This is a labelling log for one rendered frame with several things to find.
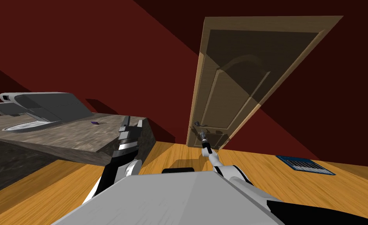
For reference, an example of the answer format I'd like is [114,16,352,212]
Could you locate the grey appliance with open lid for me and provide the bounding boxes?
[0,92,95,134]

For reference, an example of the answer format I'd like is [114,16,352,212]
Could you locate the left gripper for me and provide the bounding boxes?
[117,115,144,147]

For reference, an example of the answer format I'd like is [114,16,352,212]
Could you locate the grey stone counter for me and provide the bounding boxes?
[0,113,157,200]

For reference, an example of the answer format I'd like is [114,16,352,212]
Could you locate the blue floor vent grille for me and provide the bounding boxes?
[275,155,337,176]

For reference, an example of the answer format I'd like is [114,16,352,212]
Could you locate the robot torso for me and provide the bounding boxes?
[50,167,285,225]

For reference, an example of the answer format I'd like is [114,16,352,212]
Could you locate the brown wooden door leaf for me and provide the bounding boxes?
[186,15,344,151]

